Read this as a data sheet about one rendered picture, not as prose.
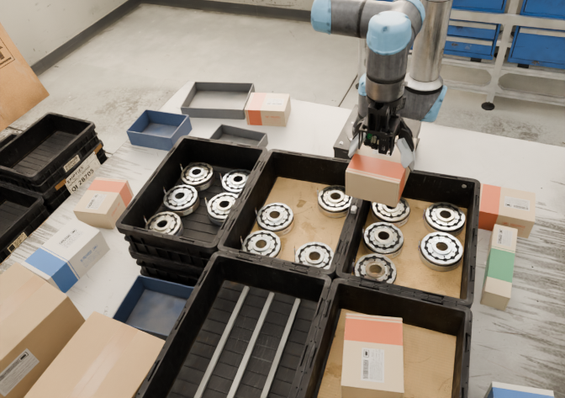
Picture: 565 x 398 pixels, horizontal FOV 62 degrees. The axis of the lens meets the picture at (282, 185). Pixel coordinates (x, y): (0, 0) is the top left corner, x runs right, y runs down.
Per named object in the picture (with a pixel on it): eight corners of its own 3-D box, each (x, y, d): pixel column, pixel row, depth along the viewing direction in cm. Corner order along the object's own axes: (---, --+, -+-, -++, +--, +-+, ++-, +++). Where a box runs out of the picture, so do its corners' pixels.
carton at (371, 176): (365, 152, 120) (366, 129, 115) (413, 162, 116) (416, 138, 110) (345, 194, 110) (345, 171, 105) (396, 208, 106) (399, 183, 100)
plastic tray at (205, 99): (255, 92, 207) (253, 82, 204) (244, 119, 193) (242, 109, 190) (197, 90, 212) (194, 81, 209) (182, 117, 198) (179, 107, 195)
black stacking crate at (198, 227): (190, 162, 160) (182, 135, 152) (272, 177, 151) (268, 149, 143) (127, 253, 133) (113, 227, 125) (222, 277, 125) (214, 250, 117)
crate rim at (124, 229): (183, 140, 153) (182, 134, 151) (270, 153, 144) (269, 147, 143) (114, 231, 127) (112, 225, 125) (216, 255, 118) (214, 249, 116)
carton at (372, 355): (400, 408, 95) (403, 392, 90) (340, 400, 97) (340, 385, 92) (398, 335, 107) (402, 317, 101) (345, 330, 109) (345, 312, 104)
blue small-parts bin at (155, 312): (207, 303, 132) (202, 289, 128) (184, 352, 122) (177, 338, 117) (145, 288, 138) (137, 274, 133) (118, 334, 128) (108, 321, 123)
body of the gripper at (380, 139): (356, 151, 100) (357, 103, 92) (368, 127, 106) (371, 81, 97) (392, 159, 98) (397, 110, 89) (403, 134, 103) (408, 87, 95)
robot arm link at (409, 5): (374, -12, 97) (357, 12, 90) (430, -6, 93) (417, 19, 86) (372, 24, 102) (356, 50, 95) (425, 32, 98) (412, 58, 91)
